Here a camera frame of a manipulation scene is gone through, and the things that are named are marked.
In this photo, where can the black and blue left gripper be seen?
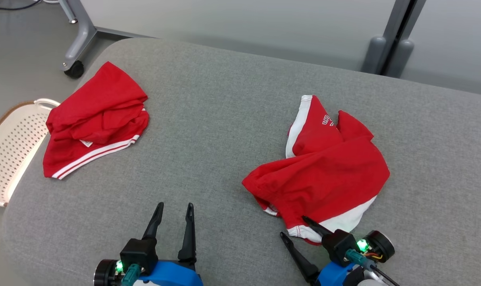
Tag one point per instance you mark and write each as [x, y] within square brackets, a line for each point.
[141, 252]

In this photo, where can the red shorts with white stripes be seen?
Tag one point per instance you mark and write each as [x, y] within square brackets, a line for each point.
[97, 115]

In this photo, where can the grey partition post with feet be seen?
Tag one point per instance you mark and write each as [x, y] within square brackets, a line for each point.
[373, 55]

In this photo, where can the black caster wheel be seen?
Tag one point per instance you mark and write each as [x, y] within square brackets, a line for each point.
[74, 70]

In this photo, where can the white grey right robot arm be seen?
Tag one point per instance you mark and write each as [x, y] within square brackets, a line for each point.
[369, 283]

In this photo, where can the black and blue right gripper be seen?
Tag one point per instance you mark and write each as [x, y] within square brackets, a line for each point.
[339, 244]

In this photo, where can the red and white printed shorts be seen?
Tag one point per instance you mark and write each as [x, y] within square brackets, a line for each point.
[328, 174]

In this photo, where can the grey metal desk leg frame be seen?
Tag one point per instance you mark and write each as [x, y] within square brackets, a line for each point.
[83, 35]

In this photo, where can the white perforated laundry basket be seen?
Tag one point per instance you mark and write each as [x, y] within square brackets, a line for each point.
[10, 151]

